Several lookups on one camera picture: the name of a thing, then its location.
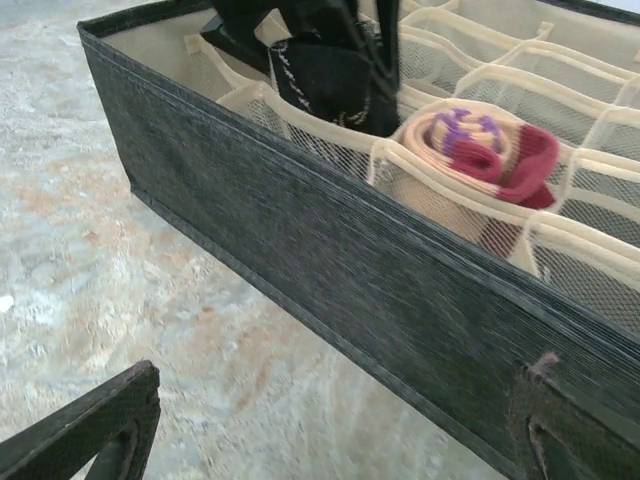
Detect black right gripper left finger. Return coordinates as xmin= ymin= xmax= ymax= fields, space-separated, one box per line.
xmin=0 ymin=359 xmax=162 ymax=480

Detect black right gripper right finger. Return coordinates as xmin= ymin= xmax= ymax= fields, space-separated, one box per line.
xmin=506 ymin=352 xmax=640 ymax=480

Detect black white striped sock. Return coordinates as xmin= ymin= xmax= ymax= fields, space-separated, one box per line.
xmin=268 ymin=19 xmax=402 ymax=137

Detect peach sock purple maroon stripes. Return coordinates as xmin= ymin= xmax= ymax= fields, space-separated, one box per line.
xmin=372 ymin=107 xmax=562 ymax=262

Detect dark fabric organizer box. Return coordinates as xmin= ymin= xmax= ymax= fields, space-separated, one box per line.
xmin=77 ymin=0 xmax=640 ymax=480

